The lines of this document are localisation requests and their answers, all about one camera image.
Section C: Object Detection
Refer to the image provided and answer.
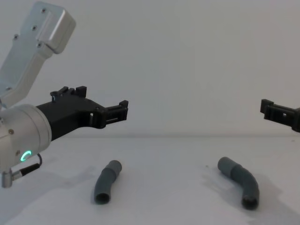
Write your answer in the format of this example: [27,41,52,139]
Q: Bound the grey bent plastic pipe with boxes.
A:
[217,156,260,210]
[94,160,123,204]

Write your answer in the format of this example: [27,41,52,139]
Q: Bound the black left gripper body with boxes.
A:
[36,96,104,143]

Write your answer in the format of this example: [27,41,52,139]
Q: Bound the thin dark cable silver plug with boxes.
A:
[1,153,43,188]

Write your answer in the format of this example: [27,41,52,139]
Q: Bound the white curtain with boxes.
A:
[0,0,300,139]

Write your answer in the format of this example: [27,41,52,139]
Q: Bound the white table cloth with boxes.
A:
[0,134,300,225]

